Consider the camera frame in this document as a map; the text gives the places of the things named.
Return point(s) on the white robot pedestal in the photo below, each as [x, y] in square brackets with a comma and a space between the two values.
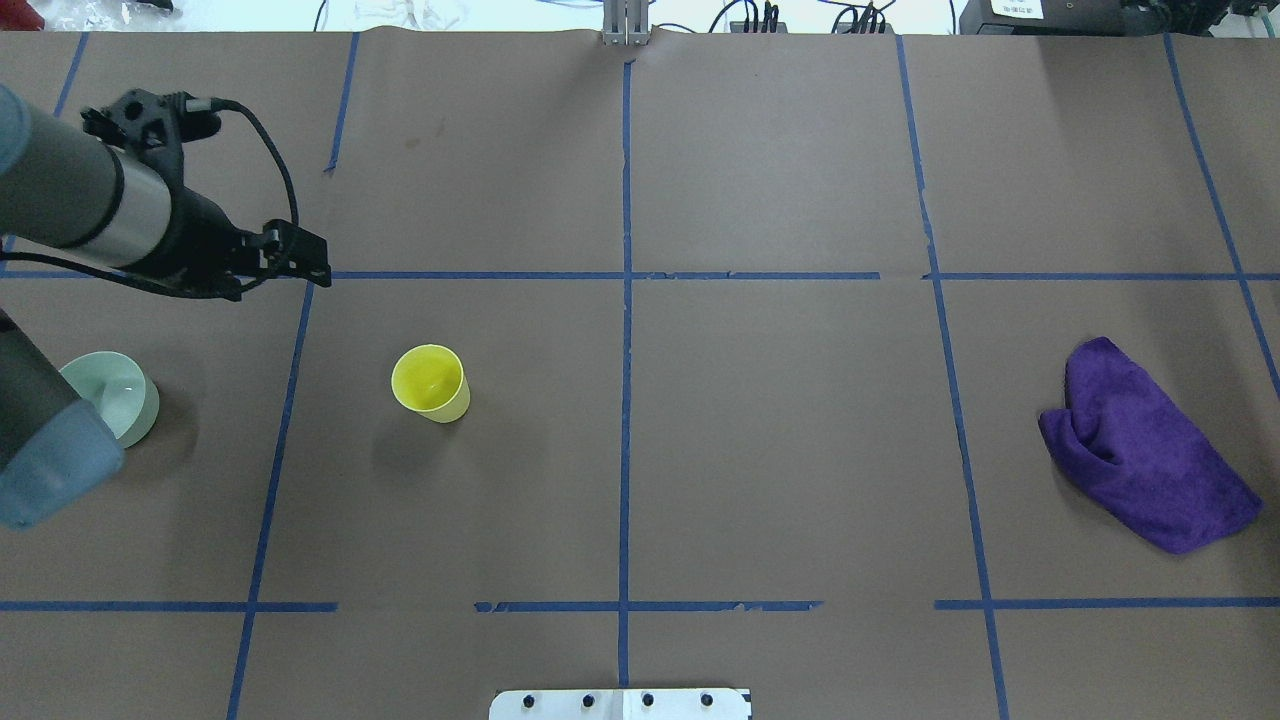
[619, 703]

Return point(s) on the yellow plastic cup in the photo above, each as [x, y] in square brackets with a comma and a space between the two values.
[430, 380]

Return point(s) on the aluminium frame post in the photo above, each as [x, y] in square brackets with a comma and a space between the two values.
[626, 23]

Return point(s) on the green ceramic bowl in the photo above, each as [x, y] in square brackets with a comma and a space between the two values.
[122, 393]

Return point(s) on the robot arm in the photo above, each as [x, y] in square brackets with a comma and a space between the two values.
[110, 200]

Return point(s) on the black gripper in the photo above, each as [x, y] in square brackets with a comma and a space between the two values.
[197, 240]

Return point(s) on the black box device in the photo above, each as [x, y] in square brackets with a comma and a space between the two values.
[1065, 18]

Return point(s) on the purple cloth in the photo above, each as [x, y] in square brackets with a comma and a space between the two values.
[1125, 444]

